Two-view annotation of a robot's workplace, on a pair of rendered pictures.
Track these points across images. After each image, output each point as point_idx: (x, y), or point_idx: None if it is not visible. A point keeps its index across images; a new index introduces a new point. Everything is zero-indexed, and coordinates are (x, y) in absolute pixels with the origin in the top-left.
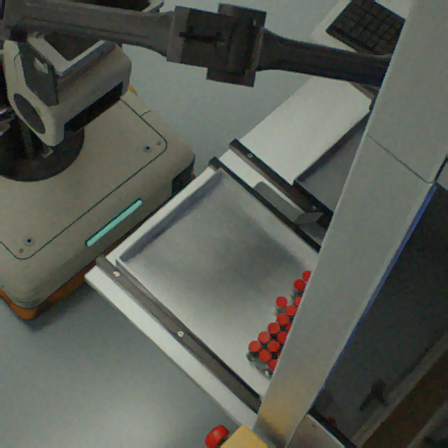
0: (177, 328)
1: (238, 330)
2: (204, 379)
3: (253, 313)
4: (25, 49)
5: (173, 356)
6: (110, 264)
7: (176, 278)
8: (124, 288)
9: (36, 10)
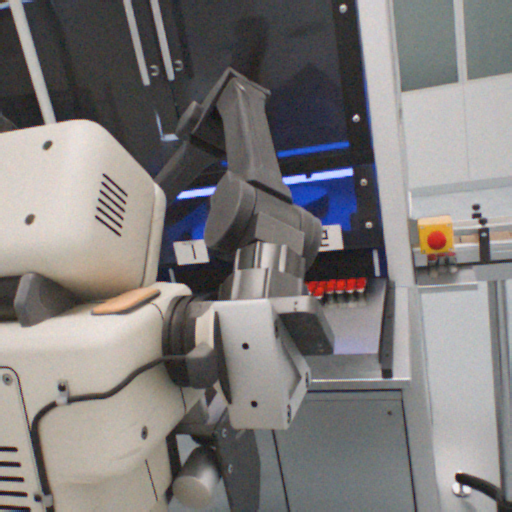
0: (387, 319)
1: (353, 315)
2: (402, 309)
3: (334, 316)
4: (227, 436)
5: (406, 322)
6: (383, 361)
7: (350, 346)
8: (392, 349)
9: (265, 160)
